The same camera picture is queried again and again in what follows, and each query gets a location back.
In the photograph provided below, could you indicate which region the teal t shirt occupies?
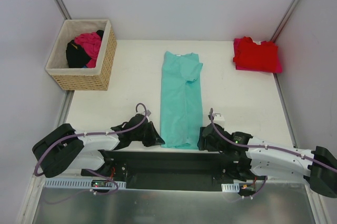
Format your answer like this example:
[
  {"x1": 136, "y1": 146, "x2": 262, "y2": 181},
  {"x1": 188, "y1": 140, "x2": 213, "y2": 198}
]
[{"x1": 160, "y1": 52, "x2": 203, "y2": 149}]

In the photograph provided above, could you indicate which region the wicker basket with liner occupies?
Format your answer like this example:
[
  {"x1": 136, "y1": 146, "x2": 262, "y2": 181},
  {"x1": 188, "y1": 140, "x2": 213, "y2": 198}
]
[{"x1": 45, "y1": 19, "x2": 117, "y2": 90}]

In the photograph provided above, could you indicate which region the red t shirt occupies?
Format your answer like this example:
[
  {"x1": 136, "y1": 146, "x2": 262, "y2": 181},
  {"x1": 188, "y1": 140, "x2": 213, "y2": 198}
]
[{"x1": 233, "y1": 36, "x2": 284, "y2": 74}]

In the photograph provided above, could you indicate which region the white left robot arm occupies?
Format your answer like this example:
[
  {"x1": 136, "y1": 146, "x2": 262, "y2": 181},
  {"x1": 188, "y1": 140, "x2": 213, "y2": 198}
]
[{"x1": 32, "y1": 114, "x2": 165, "y2": 178}]

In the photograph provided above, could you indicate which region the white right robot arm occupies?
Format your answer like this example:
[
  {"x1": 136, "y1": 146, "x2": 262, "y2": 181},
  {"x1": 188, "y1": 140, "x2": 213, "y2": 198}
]
[{"x1": 197, "y1": 124, "x2": 336, "y2": 198}]

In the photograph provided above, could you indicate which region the black t shirt in basket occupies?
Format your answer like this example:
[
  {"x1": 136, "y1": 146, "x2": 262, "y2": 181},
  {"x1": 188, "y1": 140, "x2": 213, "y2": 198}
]
[{"x1": 66, "y1": 39, "x2": 90, "y2": 68}]

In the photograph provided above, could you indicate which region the magenta t shirt in basket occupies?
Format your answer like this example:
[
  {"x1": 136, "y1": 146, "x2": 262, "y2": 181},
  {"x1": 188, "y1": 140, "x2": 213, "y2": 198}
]
[{"x1": 74, "y1": 29, "x2": 104, "y2": 68}]

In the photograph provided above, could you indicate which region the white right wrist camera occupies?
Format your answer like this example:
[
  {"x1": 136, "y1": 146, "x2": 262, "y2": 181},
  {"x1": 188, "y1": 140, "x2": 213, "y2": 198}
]
[{"x1": 209, "y1": 113, "x2": 225, "y2": 128}]

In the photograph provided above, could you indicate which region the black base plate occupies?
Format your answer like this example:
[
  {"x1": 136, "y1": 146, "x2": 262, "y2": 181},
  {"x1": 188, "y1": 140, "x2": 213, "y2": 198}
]
[{"x1": 95, "y1": 151, "x2": 257, "y2": 192}]

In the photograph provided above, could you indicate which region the right white cable duct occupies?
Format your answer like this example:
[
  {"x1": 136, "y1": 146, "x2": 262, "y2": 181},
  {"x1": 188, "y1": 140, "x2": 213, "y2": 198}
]
[{"x1": 221, "y1": 182, "x2": 240, "y2": 193}]

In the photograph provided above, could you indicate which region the white cable duct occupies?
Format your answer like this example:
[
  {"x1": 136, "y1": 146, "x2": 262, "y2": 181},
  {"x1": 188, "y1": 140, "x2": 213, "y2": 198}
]
[
  {"x1": 44, "y1": 178, "x2": 126, "y2": 190},
  {"x1": 221, "y1": 182, "x2": 240, "y2": 193}
]

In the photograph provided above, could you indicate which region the left white cable duct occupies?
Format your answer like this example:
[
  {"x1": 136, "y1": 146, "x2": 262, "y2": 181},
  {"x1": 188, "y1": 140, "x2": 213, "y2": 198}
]
[{"x1": 44, "y1": 178, "x2": 126, "y2": 190}]

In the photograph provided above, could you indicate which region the right aluminium frame post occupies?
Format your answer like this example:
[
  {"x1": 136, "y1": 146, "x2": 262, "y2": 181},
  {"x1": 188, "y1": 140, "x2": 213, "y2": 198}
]
[{"x1": 270, "y1": 0, "x2": 302, "y2": 43}]

